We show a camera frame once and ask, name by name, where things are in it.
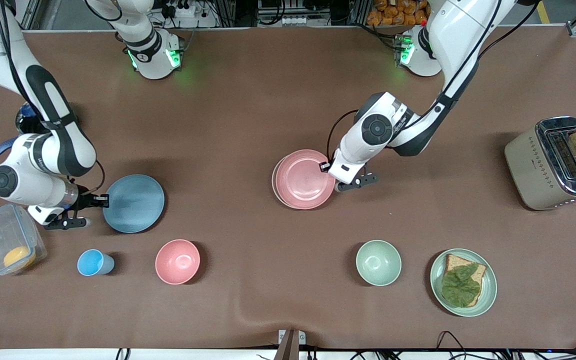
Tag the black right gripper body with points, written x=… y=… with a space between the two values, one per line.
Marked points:
x=86 y=200

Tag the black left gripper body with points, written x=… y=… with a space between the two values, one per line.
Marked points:
x=325 y=166

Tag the pink plate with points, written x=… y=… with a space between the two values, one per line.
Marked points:
x=304 y=180

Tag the blue plate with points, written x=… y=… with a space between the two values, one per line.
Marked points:
x=135 y=204

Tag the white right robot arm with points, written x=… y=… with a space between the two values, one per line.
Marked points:
x=58 y=140

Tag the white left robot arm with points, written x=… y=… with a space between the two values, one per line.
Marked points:
x=458 y=30

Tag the beige plate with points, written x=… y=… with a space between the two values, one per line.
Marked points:
x=273 y=182

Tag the blue cup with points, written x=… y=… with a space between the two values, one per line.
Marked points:
x=93 y=263

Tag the yellow round food piece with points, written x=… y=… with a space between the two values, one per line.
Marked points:
x=19 y=257

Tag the pink bowl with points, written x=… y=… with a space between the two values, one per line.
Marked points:
x=178 y=262

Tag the brown table mat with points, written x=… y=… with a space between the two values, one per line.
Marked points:
x=248 y=100

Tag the green bowl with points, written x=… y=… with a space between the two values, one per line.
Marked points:
x=378 y=263

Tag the brown bread slice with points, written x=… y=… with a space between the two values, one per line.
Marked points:
x=455 y=261

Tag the orange snack bag pile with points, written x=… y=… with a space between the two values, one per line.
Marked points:
x=398 y=12

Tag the green lettuce leaf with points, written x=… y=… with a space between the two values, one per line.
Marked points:
x=460 y=287

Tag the beige and chrome toaster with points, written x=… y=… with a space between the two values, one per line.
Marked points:
x=528 y=170

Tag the green plate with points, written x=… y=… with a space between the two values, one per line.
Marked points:
x=490 y=290

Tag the white power strip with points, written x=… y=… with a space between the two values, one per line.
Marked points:
x=180 y=9

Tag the grey metal bracket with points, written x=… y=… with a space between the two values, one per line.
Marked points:
x=291 y=345

